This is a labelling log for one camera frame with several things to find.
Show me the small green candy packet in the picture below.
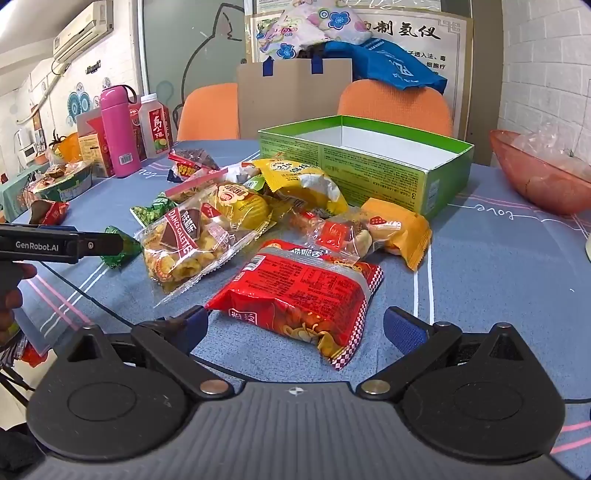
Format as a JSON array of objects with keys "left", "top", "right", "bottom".
[{"left": 101, "top": 226, "right": 143, "bottom": 269}]

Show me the pink thermos bottle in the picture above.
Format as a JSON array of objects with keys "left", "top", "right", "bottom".
[{"left": 99, "top": 85, "right": 140, "bottom": 178}]

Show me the person's left hand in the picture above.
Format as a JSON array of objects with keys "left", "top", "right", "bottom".
[{"left": 0, "top": 262, "right": 37, "bottom": 345}]

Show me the yellow cake packet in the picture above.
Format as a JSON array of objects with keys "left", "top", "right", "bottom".
[{"left": 215, "top": 183, "right": 271, "bottom": 231}]

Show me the floral cloth bundle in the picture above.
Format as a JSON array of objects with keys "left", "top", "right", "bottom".
[{"left": 256, "top": 1, "right": 372, "bottom": 60}]

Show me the orange chair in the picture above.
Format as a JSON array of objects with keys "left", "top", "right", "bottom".
[
  {"left": 177, "top": 83, "right": 240, "bottom": 141},
  {"left": 338, "top": 79, "right": 453, "bottom": 137}
]

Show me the orange snack packet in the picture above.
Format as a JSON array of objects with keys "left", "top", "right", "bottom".
[{"left": 361, "top": 198, "right": 432, "bottom": 272}]

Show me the red plastic bowl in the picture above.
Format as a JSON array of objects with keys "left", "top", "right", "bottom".
[{"left": 489, "top": 130, "right": 590, "bottom": 215}]

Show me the air conditioner unit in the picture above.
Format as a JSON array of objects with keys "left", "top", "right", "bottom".
[{"left": 53, "top": 0, "right": 113, "bottom": 64}]

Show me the clear twisted cracker bag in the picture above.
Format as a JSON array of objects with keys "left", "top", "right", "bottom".
[{"left": 136, "top": 201, "right": 271, "bottom": 307}]

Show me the pink striped chip bag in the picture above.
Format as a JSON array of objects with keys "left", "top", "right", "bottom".
[{"left": 164, "top": 169, "right": 228, "bottom": 204}]

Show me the red noodle snack packet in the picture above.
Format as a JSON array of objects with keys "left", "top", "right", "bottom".
[{"left": 206, "top": 239, "right": 385, "bottom": 370}]

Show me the instant noodle bowl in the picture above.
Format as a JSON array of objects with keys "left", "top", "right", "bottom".
[{"left": 28, "top": 161, "right": 92, "bottom": 202}]

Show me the white juice bottle red label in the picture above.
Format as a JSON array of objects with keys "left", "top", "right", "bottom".
[{"left": 138, "top": 93, "right": 172, "bottom": 158}]

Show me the clear red label snack packet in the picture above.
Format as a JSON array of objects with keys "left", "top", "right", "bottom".
[{"left": 290, "top": 208, "right": 385, "bottom": 264}]

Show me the green pea snack packet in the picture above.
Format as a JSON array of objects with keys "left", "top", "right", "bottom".
[{"left": 129, "top": 192, "right": 177, "bottom": 228}]

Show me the right orange chair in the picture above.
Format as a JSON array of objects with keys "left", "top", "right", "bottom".
[{"left": 338, "top": 79, "right": 453, "bottom": 137}]

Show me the yellow egg yolk pastry packet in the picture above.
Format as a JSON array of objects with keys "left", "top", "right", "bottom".
[{"left": 252, "top": 158, "right": 349, "bottom": 216}]

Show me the brown cardboard sheet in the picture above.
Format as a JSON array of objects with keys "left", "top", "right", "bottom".
[{"left": 236, "top": 57, "right": 353, "bottom": 140}]

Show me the left orange chair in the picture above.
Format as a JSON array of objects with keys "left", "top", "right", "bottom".
[{"left": 177, "top": 83, "right": 240, "bottom": 141}]

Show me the dark red date packet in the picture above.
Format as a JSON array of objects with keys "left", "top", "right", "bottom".
[{"left": 167, "top": 148, "right": 219, "bottom": 183}]

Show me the green open cardboard box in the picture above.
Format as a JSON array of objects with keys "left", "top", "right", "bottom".
[{"left": 259, "top": 115, "right": 474, "bottom": 220}]

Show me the blue fabric bag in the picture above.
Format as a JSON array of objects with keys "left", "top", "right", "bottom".
[{"left": 324, "top": 38, "right": 448, "bottom": 94}]

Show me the small red brown snack packet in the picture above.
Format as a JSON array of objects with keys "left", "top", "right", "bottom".
[{"left": 29, "top": 199, "right": 69, "bottom": 226}]

